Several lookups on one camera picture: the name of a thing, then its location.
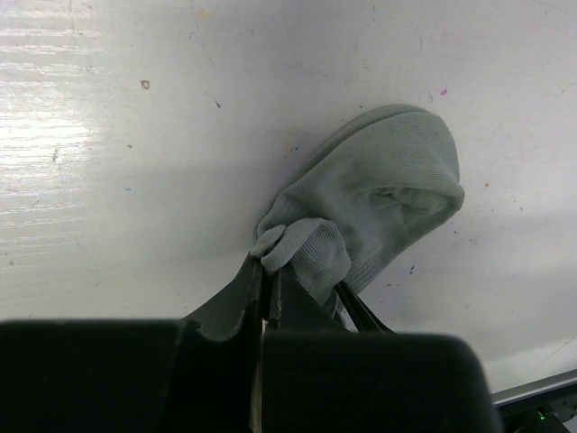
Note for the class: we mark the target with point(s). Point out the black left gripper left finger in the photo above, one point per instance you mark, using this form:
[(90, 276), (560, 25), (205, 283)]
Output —
[(190, 374)]

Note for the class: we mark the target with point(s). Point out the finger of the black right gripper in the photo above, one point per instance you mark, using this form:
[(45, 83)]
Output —
[(363, 318)]

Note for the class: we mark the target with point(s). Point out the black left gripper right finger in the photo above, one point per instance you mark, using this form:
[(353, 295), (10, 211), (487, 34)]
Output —
[(317, 376)]

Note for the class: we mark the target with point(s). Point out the grey ankle sock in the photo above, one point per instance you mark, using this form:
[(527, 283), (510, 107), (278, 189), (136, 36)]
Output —
[(373, 188)]

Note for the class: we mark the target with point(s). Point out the aluminium frame rail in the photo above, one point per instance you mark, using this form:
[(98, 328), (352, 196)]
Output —
[(531, 389)]

